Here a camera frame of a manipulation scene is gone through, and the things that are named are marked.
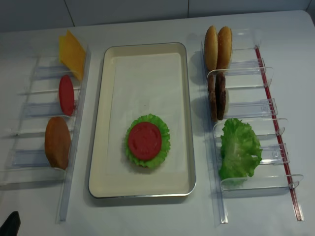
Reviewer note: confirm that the tomato slice on tray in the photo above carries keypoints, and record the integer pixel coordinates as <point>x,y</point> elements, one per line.
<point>144,141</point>

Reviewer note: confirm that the bun half in rack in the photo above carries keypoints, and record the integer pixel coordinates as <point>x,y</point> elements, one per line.
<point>224,47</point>
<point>211,48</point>

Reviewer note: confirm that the lettuce leaf in rack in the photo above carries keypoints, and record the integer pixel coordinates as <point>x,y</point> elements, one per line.
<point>240,150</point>

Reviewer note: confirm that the lettuce leaf on tray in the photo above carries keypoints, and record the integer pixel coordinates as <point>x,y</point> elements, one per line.
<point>165,146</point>

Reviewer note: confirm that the yellow cheese slices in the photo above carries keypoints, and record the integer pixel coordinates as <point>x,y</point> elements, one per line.
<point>72,54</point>

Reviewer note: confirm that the black object at corner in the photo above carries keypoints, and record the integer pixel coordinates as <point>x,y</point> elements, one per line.
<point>11,225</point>

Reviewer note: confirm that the right bun half in rack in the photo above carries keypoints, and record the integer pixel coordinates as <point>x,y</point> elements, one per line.
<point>224,47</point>

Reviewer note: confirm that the cream metal tray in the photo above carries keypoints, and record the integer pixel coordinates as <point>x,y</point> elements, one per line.
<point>139,80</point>

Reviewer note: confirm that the clear acrylic rack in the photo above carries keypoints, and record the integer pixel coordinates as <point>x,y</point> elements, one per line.
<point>26,162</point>
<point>248,99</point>

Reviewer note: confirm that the brown bun top in rack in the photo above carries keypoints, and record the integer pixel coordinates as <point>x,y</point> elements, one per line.
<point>57,142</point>

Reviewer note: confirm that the red tomato slice in rack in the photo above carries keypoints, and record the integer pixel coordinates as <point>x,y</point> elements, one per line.
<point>66,95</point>

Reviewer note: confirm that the meat patty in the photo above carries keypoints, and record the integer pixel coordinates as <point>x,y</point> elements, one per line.
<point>212,97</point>
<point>220,95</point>

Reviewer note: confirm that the left clear acrylic rack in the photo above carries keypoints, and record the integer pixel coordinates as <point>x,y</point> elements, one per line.
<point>26,162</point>

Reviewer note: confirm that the left bun half in rack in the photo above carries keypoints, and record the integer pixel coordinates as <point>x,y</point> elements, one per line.
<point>211,48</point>

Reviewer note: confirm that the right clear acrylic rack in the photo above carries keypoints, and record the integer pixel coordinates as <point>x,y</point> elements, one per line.
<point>248,99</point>

